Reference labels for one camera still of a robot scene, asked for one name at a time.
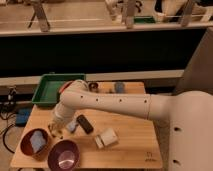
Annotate green plastic tray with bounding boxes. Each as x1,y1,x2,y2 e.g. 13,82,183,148
32,73,85,107

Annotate blue crumpled cloth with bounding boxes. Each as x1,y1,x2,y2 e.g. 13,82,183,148
66,120,78,133

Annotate blue box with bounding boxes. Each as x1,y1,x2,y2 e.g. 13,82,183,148
15,108,32,127

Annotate dark red bowl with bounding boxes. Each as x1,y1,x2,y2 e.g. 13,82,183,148
47,140,80,171

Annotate black cables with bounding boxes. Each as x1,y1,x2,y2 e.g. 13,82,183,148
0,99,18,154

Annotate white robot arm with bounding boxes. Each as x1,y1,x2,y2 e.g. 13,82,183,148
49,79,213,171

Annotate black remote control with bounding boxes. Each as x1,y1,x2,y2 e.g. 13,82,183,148
77,115,94,134

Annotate small metal cup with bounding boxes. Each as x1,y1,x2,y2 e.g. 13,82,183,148
89,82,99,93

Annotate brown bowl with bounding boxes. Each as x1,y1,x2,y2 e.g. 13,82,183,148
20,128,50,158

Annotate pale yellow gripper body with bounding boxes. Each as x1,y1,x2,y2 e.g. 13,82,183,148
48,121,65,139

